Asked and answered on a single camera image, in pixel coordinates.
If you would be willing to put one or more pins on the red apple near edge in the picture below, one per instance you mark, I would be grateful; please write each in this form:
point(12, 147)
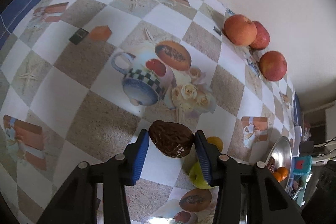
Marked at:
point(273, 65)

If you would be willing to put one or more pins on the green pear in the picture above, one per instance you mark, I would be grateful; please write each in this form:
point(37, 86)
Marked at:
point(196, 177)

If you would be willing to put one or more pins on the pale red apple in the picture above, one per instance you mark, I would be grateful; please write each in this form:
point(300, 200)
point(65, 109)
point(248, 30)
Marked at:
point(240, 30)

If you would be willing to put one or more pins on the dark red apple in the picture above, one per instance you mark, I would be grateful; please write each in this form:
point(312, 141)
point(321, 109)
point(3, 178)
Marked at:
point(262, 38)

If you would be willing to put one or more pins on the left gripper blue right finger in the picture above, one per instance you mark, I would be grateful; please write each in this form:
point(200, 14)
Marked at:
point(207, 156)

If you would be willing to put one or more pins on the silver metal bowl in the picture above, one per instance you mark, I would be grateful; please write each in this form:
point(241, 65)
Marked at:
point(282, 155)

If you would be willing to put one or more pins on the small olive round fruit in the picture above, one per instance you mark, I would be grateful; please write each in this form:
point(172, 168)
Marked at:
point(216, 141)

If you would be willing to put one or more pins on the checkered printed tablecloth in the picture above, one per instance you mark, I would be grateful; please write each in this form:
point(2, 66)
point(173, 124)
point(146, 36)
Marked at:
point(81, 78)

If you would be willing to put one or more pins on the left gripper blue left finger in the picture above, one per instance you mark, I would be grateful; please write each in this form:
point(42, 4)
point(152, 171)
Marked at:
point(135, 154)

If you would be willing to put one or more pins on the small orange in bowl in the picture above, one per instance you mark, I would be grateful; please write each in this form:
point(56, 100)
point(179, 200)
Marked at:
point(280, 174)

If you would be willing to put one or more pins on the teal toy box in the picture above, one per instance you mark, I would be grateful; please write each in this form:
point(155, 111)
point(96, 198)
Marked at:
point(302, 165)

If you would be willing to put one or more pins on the dark brown avocado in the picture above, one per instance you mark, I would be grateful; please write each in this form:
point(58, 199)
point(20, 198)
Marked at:
point(172, 139)

